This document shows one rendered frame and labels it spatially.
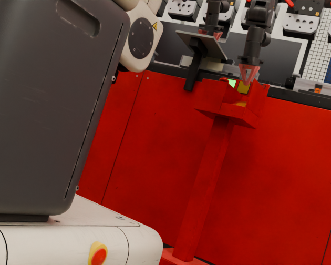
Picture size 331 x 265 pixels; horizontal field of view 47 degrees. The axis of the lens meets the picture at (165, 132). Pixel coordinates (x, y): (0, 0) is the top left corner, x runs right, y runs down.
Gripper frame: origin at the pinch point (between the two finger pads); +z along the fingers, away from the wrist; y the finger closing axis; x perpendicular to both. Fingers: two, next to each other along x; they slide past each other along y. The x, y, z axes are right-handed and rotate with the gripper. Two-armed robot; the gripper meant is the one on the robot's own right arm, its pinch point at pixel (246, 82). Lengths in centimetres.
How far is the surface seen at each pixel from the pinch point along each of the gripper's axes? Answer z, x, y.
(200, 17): -104, 317, 485
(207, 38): -15.9, 26.6, 13.5
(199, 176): 36.2, 7.1, -9.9
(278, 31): -89, 165, 482
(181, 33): -16.6, 38.7, 11.2
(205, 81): 1.7, 13.9, -5.5
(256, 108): 8.5, -4.8, 2.1
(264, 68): -11, 30, 92
